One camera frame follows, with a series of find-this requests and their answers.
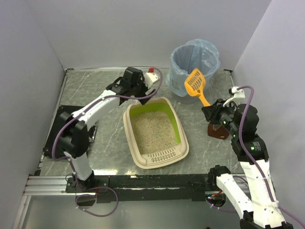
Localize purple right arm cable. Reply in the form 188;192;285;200
209;85;305;229

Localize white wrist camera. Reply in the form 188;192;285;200
143;68;160;88
223;86;245;107

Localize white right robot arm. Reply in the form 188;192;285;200
202;99;293;229

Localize brown wooden metronome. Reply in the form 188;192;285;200
207;123;229;140

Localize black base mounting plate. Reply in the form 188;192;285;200
65;174;220;203

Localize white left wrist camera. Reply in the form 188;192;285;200
143;68;160;88

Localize beige green litter box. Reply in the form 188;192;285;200
123;97;189;169

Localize beige cat litter pellets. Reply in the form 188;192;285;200
131;111;177;155

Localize aluminium frame rail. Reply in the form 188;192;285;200
22;173;72;197

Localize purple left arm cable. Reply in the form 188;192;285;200
51;68;164;217

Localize orange plastic litter scoop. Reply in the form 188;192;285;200
184;68;211;107

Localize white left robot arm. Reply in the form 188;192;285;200
51;67;163;190

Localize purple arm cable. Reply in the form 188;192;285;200
209;85;305;229
51;68;164;217

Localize grey bin with blue bag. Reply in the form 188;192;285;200
165;39;221;97

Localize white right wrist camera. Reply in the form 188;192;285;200
223;86;245;107

